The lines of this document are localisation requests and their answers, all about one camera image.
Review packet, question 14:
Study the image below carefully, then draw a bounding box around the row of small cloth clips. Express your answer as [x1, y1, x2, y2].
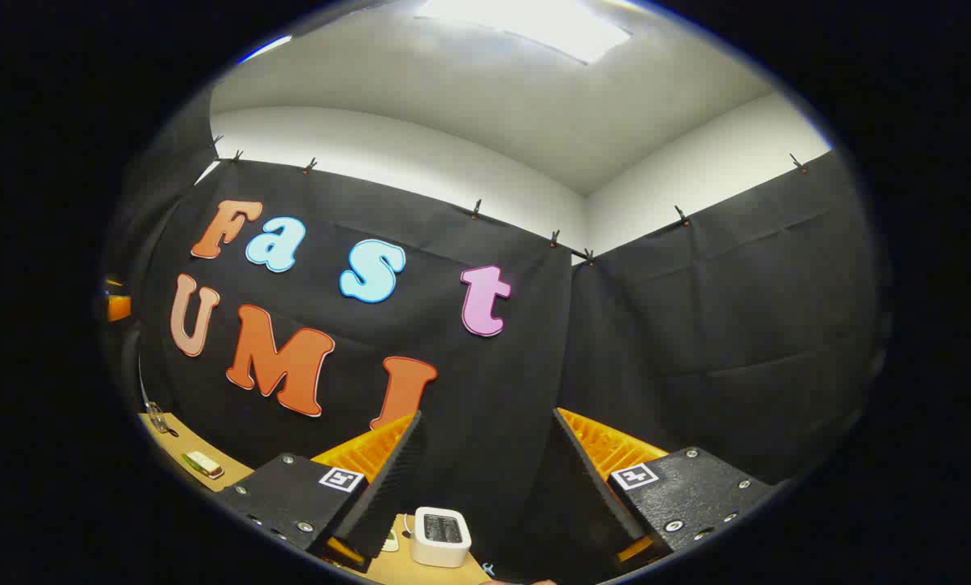
[209, 134, 808, 266]

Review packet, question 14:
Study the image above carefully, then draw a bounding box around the white toaster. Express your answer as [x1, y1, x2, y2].
[410, 507, 473, 568]

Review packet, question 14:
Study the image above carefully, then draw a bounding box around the sandwich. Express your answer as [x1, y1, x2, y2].
[181, 450, 226, 480]

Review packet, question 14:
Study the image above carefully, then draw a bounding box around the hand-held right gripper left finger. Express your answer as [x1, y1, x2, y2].
[217, 410, 429, 574]

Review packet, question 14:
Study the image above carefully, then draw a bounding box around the ceiling light panel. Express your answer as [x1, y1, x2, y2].
[414, 0, 634, 66]

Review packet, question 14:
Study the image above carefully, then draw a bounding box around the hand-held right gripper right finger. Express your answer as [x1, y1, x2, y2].
[552, 406, 787, 574]

